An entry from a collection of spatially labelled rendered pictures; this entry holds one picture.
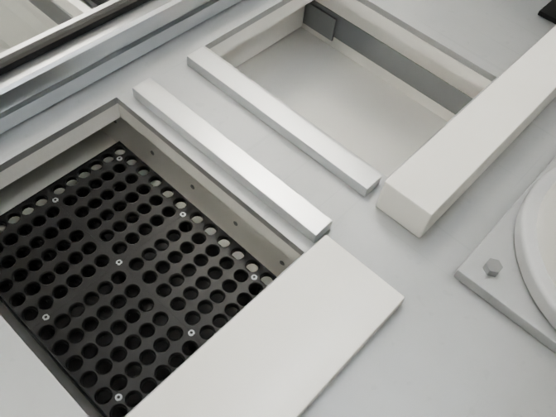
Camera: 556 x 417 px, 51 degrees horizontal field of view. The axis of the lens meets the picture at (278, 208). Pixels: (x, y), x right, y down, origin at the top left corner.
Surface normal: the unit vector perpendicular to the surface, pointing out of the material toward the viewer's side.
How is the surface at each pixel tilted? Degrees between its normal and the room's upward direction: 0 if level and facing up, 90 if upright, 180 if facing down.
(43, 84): 90
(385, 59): 90
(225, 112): 0
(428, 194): 0
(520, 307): 0
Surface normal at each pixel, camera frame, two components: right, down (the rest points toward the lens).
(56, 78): 0.73, 0.59
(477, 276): 0.09, -0.58
